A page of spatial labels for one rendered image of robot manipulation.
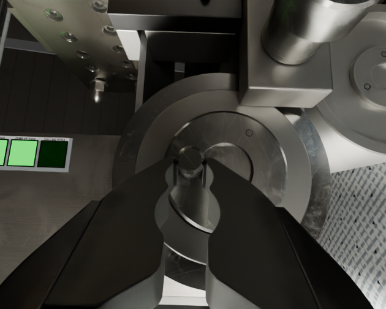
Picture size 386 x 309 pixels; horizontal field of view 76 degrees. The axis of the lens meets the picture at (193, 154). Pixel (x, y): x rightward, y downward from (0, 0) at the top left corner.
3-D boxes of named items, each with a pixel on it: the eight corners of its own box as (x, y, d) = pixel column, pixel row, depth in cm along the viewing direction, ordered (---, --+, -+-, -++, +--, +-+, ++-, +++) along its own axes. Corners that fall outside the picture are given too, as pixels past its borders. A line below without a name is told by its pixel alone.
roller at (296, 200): (307, 91, 17) (318, 270, 15) (238, 157, 42) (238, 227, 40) (140, 86, 17) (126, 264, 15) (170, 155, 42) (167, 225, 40)
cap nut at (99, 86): (104, 80, 51) (102, 100, 50) (109, 87, 54) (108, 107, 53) (86, 79, 51) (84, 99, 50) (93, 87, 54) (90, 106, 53)
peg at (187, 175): (170, 159, 12) (190, 139, 12) (173, 167, 15) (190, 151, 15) (190, 179, 12) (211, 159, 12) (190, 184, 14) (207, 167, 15)
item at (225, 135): (290, 240, 14) (157, 231, 14) (277, 235, 16) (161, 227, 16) (288, 113, 15) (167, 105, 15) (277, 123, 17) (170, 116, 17)
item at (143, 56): (157, -93, 21) (141, 110, 18) (174, 59, 45) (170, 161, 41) (151, -93, 21) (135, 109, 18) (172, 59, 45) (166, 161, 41)
